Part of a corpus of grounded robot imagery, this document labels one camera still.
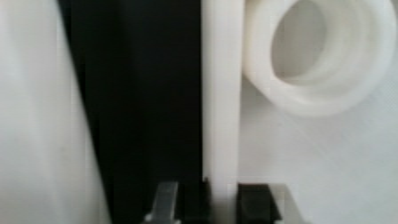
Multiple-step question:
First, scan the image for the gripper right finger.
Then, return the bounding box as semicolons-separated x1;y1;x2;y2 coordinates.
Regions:
237;182;313;224

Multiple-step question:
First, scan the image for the white L-shaped obstacle fence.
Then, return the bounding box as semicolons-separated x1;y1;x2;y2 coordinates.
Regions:
0;0;111;224

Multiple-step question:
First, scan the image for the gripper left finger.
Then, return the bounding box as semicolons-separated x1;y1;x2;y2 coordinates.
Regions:
139;180;214;224

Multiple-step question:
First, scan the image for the white square table top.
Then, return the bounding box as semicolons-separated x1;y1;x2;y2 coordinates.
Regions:
201;0;398;224

